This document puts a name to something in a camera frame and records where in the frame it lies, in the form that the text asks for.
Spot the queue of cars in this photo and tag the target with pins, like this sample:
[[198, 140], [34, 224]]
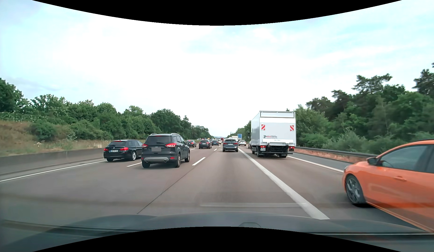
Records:
[[217, 141]]

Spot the dark car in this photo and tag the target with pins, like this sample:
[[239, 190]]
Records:
[[191, 143], [204, 144]]

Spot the grey car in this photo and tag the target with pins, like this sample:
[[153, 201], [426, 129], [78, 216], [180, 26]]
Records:
[[230, 145]]

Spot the white car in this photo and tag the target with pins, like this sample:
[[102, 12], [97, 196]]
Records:
[[242, 142]]

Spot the grey asphalt road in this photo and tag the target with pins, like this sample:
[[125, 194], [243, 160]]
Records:
[[217, 182]]

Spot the dark grey SUV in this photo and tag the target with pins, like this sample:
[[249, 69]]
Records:
[[165, 148]]

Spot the white box lorry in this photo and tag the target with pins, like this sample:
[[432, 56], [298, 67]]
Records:
[[273, 134]]

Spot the car's own bonnet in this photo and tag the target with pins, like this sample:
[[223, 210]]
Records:
[[203, 221]]

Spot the road markings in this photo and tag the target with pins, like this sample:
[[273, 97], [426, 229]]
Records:
[[288, 190]]

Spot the black estate car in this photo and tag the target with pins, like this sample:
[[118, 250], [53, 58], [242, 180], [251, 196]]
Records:
[[122, 149]]

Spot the brown earth verge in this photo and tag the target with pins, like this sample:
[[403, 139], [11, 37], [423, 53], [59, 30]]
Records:
[[325, 155]]

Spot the wood of green trees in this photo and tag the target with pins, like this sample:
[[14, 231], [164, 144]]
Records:
[[98, 120], [371, 119]]

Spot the concrete barrier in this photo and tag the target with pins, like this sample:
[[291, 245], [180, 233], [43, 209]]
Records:
[[45, 155]]

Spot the orange car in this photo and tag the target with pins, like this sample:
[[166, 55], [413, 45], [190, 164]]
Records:
[[402, 182]]

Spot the grass bank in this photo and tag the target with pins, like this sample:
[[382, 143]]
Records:
[[17, 138]]

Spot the metal guard rail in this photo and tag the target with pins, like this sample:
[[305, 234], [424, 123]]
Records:
[[337, 151]]

